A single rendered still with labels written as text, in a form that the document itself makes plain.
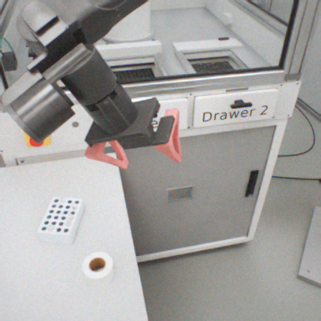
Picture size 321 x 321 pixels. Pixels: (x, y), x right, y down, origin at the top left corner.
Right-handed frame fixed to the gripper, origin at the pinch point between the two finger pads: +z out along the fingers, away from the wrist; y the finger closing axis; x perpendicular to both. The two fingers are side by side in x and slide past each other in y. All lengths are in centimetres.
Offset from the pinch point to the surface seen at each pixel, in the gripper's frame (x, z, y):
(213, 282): 21, 118, -33
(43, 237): -3.5, 20.6, -40.9
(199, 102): 50, 32, -12
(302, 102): 195, 176, 2
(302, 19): 70, 26, 20
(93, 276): -11.1, 23.8, -23.8
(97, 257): -6.4, 24.5, -25.1
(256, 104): 57, 45, 2
